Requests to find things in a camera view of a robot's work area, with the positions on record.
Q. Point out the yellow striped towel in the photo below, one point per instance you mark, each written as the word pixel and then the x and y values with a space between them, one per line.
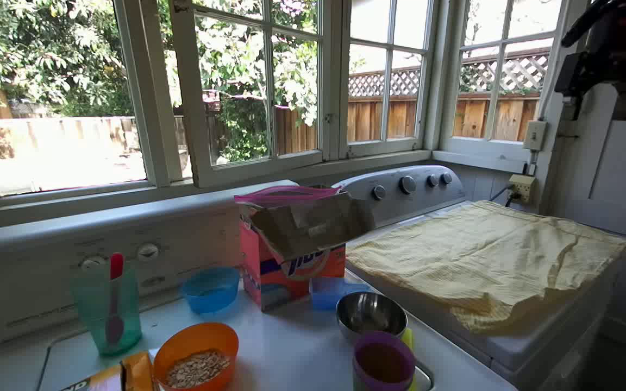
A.
pixel 472 262

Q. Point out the beige plug adapter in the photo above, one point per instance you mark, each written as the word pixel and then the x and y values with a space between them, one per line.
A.
pixel 523 188

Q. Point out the large grey washer knob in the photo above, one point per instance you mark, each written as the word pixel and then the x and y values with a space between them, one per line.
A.
pixel 408 185

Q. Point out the white washing machine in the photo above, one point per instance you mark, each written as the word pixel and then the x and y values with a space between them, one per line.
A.
pixel 418 210

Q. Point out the wooden garden fence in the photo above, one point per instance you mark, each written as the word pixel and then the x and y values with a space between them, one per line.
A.
pixel 364 120

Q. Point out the small grey washer knob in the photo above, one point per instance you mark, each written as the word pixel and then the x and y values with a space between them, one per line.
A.
pixel 376 193

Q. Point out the stainless steel bowl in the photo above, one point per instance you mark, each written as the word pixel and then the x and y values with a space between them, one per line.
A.
pixel 371 314

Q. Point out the small blue plastic cup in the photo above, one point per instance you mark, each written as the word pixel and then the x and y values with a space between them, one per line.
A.
pixel 326 294

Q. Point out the purple plastic cup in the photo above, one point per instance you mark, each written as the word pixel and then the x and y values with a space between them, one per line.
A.
pixel 383 361

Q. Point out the orange detergent box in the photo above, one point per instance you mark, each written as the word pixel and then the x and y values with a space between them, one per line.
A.
pixel 284 279

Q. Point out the blue plastic bowl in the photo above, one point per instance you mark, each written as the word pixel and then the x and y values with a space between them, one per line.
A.
pixel 210 293

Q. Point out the white dryer knob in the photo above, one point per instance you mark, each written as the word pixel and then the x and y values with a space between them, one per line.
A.
pixel 148 251
pixel 94 262

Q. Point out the orange plastic bowl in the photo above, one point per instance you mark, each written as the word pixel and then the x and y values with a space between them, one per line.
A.
pixel 197 361

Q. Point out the red and white spoon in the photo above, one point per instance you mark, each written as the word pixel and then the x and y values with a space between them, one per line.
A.
pixel 116 306

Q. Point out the orange food box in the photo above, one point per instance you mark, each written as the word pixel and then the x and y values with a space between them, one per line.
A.
pixel 136 373

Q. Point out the teal plastic cup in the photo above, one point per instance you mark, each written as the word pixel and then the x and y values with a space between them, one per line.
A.
pixel 87 319

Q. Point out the green tree foliage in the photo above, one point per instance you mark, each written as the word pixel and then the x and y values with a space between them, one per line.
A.
pixel 38 58

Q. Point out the white dryer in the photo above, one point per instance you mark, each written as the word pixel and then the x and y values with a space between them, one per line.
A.
pixel 38 289

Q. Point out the white wall outlet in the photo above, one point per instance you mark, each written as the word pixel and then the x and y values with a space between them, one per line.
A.
pixel 535 135

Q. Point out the pale garden wall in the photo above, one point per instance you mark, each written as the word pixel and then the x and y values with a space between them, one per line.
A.
pixel 75 153

